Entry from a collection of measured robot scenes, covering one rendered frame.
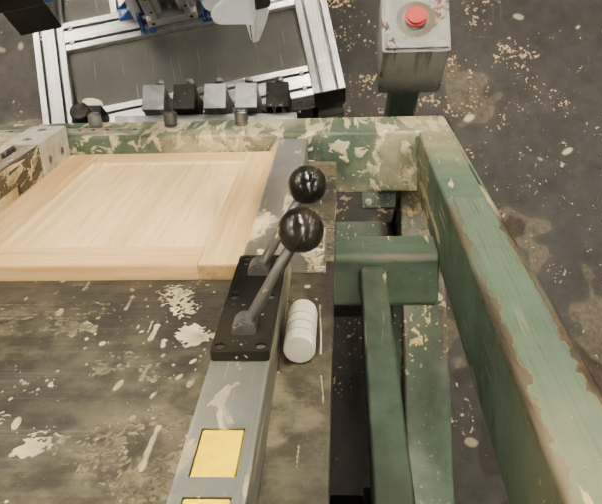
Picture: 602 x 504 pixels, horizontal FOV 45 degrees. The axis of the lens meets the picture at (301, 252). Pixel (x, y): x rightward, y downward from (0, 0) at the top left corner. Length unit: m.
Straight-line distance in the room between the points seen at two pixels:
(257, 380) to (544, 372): 0.22
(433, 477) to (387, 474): 0.68
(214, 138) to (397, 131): 0.32
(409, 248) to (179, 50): 1.33
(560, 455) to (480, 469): 1.63
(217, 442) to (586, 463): 0.24
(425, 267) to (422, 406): 0.38
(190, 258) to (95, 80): 1.40
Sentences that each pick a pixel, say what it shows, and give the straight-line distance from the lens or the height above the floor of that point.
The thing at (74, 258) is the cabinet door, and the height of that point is 1.27.
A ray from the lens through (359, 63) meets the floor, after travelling 2.36.
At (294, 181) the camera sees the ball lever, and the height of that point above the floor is 1.44.
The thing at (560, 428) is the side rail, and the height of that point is 1.58.
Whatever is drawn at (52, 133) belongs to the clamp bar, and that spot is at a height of 0.97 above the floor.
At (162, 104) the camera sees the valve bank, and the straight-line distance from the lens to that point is 1.51.
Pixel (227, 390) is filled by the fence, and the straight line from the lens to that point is 0.58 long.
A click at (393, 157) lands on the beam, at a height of 0.88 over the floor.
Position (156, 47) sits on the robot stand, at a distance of 2.22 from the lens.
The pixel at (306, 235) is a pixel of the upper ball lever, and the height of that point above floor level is 1.54.
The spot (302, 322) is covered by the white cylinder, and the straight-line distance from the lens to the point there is 0.69.
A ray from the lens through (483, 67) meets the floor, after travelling 2.39.
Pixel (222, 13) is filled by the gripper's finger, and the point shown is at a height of 1.43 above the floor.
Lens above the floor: 2.10
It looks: 77 degrees down
